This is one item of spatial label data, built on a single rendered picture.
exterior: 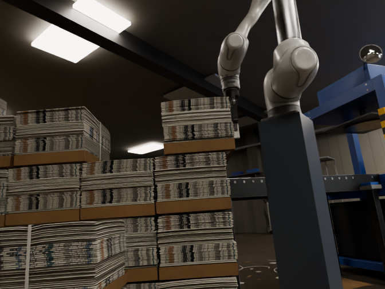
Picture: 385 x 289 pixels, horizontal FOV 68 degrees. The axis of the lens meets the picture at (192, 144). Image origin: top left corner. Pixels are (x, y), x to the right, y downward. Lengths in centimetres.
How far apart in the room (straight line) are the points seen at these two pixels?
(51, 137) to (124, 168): 33
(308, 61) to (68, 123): 100
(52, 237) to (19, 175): 48
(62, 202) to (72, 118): 34
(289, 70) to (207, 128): 40
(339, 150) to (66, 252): 734
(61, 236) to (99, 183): 34
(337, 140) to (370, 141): 70
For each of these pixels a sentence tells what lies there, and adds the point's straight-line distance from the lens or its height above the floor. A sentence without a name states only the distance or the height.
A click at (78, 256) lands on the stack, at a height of 51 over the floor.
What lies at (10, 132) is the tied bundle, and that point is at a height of 98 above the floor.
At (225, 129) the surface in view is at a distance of 115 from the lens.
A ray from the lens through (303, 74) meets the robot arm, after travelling 123.
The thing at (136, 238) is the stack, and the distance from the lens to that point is 114.
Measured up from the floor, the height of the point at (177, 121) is 97.
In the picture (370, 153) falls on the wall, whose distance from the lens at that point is 773.
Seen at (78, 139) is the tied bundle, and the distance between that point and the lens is 125.
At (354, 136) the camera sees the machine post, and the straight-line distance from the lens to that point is 362.
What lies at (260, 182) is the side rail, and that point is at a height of 77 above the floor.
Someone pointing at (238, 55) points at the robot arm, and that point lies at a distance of 128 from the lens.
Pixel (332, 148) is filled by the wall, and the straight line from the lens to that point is 788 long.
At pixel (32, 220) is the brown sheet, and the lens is 128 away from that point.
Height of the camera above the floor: 59
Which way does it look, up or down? 14 degrees up
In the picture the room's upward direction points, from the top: 4 degrees counter-clockwise
